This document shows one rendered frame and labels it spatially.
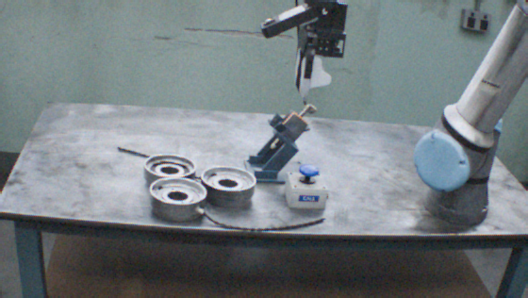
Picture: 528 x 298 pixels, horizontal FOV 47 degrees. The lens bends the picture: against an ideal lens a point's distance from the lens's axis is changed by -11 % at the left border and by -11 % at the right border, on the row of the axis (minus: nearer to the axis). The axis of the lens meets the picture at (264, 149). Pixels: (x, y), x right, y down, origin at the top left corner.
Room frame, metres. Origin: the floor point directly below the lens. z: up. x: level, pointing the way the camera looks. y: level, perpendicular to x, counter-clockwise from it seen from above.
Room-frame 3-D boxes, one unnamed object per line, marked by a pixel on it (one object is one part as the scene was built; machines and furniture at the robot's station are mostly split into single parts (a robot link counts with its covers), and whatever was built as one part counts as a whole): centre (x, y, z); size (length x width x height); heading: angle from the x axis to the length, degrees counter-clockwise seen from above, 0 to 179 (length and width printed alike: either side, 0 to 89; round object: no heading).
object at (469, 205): (1.24, -0.43, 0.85); 0.15 x 0.15 x 0.10
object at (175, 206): (1.09, 0.15, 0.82); 0.10 x 0.10 x 0.04
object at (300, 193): (1.19, -0.10, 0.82); 0.08 x 0.07 x 0.05; 99
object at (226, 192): (1.17, 0.06, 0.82); 0.10 x 0.10 x 0.04
